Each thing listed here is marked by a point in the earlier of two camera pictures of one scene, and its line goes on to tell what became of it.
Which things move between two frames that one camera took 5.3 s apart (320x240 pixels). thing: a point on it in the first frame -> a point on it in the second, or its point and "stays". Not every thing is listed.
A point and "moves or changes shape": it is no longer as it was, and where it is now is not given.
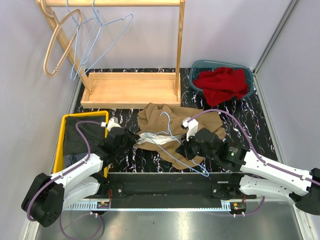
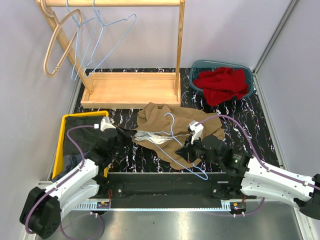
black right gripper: [184, 149] stays
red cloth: [221, 84] stays
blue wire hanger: [172, 135] moves or changes shape
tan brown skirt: [160, 132] stays
